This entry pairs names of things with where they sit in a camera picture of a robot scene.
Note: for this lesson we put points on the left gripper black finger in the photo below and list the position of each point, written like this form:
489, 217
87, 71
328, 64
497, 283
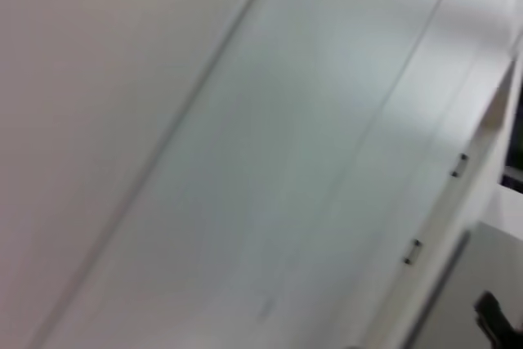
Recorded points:
496, 320

